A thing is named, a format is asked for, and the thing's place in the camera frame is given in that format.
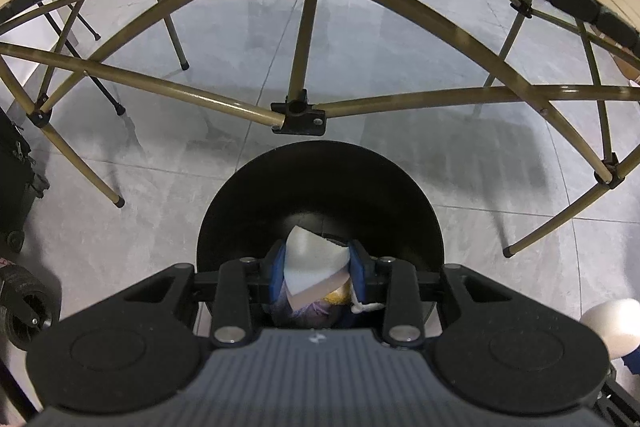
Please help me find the black tripod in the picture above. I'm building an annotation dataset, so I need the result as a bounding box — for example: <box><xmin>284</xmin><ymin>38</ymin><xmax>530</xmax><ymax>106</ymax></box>
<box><xmin>0</xmin><ymin>0</ymin><xmax>126</xmax><ymax>116</ymax></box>

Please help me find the cardboard box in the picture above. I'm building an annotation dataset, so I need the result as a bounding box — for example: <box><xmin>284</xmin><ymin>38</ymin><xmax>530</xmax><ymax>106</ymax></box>
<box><xmin>612</xmin><ymin>52</ymin><xmax>640</xmax><ymax>84</ymax></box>

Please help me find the black suitcase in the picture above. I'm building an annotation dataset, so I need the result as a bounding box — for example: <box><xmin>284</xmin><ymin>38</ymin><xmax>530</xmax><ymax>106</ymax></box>
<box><xmin>0</xmin><ymin>107</ymin><xmax>51</xmax><ymax>254</ymax></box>

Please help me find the round beige puff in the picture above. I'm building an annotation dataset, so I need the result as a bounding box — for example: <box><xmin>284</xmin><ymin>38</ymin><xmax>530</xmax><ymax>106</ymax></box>
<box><xmin>581</xmin><ymin>298</ymin><xmax>640</xmax><ymax>361</ymax></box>

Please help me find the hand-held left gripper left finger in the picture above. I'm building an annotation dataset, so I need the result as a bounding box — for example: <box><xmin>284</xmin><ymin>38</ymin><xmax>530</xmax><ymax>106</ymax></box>
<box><xmin>122</xmin><ymin>242</ymin><xmax>287</xmax><ymax>349</ymax></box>

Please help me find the yellow and white plush toy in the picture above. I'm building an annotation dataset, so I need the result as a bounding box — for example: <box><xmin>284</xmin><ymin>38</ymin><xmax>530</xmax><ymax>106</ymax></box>
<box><xmin>322</xmin><ymin>282</ymin><xmax>351</xmax><ymax>308</ymax></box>

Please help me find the white foam sponge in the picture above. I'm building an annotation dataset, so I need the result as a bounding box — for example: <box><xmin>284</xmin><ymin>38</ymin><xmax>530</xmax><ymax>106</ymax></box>
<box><xmin>282</xmin><ymin>224</ymin><xmax>351</xmax><ymax>311</ymax></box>

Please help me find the black round bin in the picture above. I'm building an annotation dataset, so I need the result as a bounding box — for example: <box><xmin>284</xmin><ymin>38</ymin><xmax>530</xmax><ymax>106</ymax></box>
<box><xmin>196</xmin><ymin>141</ymin><xmax>445</xmax><ymax>343</ymax></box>

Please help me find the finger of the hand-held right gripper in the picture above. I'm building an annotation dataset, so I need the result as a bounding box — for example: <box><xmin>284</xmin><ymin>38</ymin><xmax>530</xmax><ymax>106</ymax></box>
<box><xmin>594</xmin><ymin>353</ymin><xmax>640</xmax><ymax>427</ymax></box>

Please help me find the black folding cart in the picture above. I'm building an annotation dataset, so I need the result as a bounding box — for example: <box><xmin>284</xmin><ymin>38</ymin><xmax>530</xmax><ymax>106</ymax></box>
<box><xmin>0</xmin><ymin>263</ymin><xmax>54</xmax><ymax>352</ymax></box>

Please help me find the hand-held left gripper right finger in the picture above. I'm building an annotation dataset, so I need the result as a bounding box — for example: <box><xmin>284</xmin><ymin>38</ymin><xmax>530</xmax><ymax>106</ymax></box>
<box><xmin>347</xmin><ymin>239</ymin><xmax>506</xmax><ymax>349</ymax></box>

